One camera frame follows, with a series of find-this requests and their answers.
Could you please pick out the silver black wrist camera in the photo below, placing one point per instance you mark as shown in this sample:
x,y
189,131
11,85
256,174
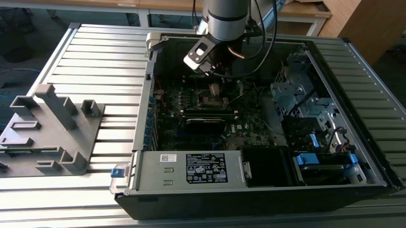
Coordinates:
x,y
198,53

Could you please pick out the hard disk in blue carrier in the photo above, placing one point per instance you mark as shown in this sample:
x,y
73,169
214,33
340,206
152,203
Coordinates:
x,y
321,171

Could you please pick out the grey parts rack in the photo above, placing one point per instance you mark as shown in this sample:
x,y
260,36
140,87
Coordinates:
x,y
54,133

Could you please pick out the wooden cabinet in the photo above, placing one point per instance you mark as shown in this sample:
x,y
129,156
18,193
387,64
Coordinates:
x,y
365,23

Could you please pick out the grey power supply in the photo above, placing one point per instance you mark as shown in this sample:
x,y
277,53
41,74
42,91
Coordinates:
x,y
153,171

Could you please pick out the thin metal locking lever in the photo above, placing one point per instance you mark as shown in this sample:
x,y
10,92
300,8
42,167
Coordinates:
x,y
237,98

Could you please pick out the green motherboard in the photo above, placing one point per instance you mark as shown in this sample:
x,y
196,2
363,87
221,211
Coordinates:
x,y
250,123

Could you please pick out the green RAM stick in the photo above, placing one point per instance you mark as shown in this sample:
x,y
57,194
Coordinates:
x,y
26,150

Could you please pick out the wooden desk white frame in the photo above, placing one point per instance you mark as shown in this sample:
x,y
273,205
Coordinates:
x,y
305,15

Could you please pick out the black RAM slot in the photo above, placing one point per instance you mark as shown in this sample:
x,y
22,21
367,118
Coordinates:
x,y
209,109
209,115
209,112

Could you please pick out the blue case latch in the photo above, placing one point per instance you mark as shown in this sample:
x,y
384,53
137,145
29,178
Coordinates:
x,y
118,172

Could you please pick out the blue plastic bay clip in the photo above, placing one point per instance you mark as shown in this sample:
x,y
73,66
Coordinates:
x,y
313,140

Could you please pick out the black PC case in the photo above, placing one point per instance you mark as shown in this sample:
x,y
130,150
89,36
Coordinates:
x,y
222,206

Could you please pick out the CPU socket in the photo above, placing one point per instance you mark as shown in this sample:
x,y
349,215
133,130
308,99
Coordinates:
x,y
214,101

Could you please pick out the metal drive cage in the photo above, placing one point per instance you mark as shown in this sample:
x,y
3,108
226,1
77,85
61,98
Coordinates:
x,y
285,92

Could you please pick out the brown chipset heat sink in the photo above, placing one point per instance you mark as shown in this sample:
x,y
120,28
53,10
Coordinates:
x,y
236,141

